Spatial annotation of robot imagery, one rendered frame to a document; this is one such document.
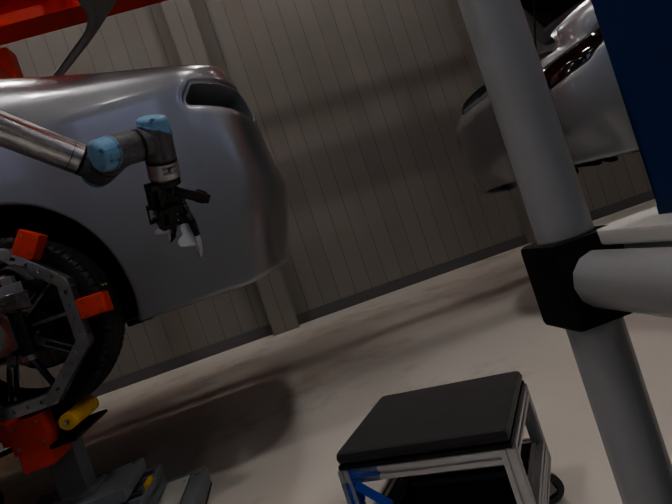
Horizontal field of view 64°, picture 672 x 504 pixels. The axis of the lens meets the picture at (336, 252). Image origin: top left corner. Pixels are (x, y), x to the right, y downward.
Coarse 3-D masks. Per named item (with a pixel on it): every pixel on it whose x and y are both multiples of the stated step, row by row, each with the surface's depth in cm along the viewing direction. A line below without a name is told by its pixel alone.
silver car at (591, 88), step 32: (576, 32) 248; (544, 64) 259; (576, 64) 247; (608, 64) 240; (480, 96) 402; (576, 96) 249; (608, 96) 242; (480, 128) 312; (576, 128) 253; (608, 128) 246; (480, 160) 326; (576, 160) 261; (608, 160) 355; (480, 192) 374
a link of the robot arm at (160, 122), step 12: (144, 120) 124; (156, 120) 125; (168, 120) 128; (144, 132) 124; (156, 132) 125; (168, 132) 127; (156, 144) 126; (168, 144) 128; (156, 156) 128; (168, 156) 129
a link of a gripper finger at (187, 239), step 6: (180, 228) 136; (186, 228) 137; (186, 234) 136; (192, 234) 137; (180, 240) 135; (186, 240) 136; (192, 240) 137; (198, 240) 137; (180, 246) 135; (186, 246) 135; (192, 246) 137; (198, 246) 137; (198, 252) 138
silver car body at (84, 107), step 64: (64, 64) 351; (64, 128) 201; (128, 128) 204; (192, 128) 207; (256, 128) 227; (0, 192) 198; (64, 192) 201; (128, 192) 204; (256, 192) 215; (128, 256) 203; (192, 256) 206; (256, 256) 212; (128, 320) 237
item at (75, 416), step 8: (88, 400) 196; (96, 400) 201; (72, 408) 185; (80, 408) 187; (88, 408) 192; (96, 408) 202; (64, 416) 179; (72, 416) 179; (80, 416) 183; (64, 424) 176; (72, 424) 179
